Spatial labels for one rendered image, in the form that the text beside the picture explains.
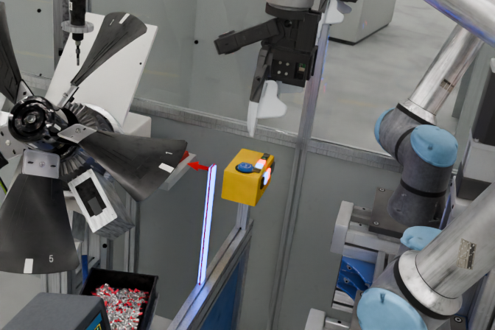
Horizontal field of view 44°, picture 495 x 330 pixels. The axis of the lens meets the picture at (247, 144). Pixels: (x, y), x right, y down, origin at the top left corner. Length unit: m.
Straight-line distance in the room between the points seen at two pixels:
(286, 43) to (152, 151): 0.60
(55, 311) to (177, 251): 1.60
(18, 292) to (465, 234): 2.32
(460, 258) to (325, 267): 1.40
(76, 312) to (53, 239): 0.64
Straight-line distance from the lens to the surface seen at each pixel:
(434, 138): 1.56
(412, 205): 1.59
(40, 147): 1.53
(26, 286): 2.97
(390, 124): 1.66
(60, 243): 1.51
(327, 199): 2.15
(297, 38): 0.96
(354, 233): 1.64
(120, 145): 1.47
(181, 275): 2.52
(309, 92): 2.01
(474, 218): 0.90
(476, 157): 1.29
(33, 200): 1.51
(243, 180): 1.63
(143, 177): 1.40
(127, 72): 1.79
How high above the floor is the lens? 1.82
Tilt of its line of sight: 25 degrees down
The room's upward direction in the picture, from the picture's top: 7 degrees clockwise
